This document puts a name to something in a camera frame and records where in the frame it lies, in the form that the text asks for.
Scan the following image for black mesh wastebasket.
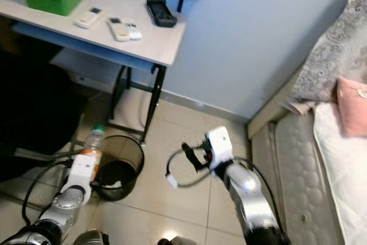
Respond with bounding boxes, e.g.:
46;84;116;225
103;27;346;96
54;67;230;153
89;134;145;202

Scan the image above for quilted white mattress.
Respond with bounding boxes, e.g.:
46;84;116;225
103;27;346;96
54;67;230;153
255;110;345;245

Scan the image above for white remote control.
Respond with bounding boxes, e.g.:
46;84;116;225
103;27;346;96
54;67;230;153
126;20;144;41
107;17;132;42

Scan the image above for robot left leg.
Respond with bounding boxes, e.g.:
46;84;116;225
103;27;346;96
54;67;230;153
75;229;110;245

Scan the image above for black charger cradle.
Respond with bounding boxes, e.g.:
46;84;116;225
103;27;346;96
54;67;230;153
145;0;178;28

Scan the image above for grey paisley pillow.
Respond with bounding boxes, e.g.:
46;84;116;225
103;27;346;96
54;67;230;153
287;0;367;116

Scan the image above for sliding keyboard tray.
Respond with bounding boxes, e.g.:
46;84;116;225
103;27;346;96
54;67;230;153
11;21;164;75

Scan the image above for pink pillow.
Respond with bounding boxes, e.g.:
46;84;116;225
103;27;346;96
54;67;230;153
335;76;367;138

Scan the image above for black chair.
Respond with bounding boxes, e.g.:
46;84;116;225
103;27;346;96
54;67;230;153
0;18;92;211

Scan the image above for white remote with display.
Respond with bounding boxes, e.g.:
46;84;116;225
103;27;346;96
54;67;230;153
73;7;105;30

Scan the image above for wooden desk with black legs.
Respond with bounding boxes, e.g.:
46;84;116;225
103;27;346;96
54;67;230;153
0;0;185;145

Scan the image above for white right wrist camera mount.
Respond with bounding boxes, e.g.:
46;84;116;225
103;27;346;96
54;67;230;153
205;126;235;170

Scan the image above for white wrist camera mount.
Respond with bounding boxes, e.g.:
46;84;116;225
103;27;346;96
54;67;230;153
64;153;101;194
205;126;235;170

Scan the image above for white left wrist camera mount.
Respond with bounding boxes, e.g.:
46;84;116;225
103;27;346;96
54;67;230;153
64;153;101;194

